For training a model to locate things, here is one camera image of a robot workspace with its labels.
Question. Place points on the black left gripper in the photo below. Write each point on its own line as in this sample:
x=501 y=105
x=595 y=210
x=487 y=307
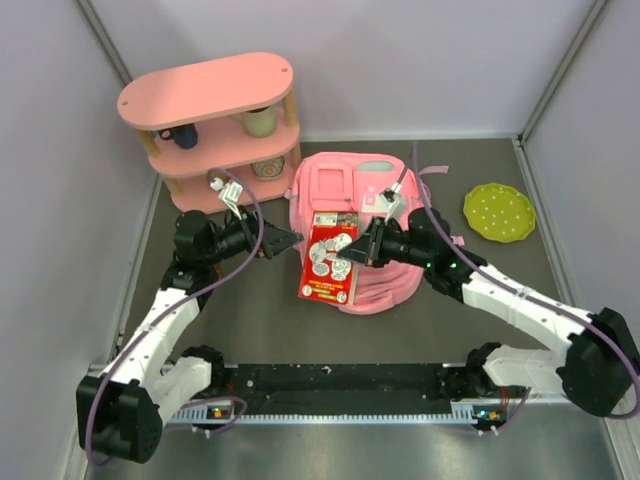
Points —
x=276 y=239

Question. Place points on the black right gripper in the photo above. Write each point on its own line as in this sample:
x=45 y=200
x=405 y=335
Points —
x=369 y=246

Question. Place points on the red cover book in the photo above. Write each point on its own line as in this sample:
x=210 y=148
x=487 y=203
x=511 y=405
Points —
x=327 y=277

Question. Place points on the pink student backpack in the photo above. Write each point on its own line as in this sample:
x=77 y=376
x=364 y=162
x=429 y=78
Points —
x=361 y=216

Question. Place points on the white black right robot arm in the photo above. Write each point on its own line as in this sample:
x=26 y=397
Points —
x=588 y=357

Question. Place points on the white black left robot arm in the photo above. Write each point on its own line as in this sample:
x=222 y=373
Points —
x=122 y=411

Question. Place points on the patterned ceramic bowl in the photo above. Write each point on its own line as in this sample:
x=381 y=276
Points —
x=269 y=169

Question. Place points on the pale green mug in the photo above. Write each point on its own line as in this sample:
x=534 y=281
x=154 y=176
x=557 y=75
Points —
x=258 y=123

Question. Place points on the pink three-tier wooden shelf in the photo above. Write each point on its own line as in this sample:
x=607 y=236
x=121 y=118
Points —
x=206 y=94

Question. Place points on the dark blue mug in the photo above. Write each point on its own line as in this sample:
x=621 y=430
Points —
x=184 y=136

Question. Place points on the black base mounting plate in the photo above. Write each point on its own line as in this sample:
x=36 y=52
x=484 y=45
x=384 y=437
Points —
x=351 y=388

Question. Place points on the green polka dot plate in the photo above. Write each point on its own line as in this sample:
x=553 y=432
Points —
x=499 y=213

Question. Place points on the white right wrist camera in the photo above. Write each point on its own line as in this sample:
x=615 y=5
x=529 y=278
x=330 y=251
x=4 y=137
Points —
x=390 y=204

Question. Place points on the grey slotted cable duct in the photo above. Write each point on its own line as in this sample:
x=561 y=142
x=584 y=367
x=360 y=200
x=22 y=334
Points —
x=464 y=413

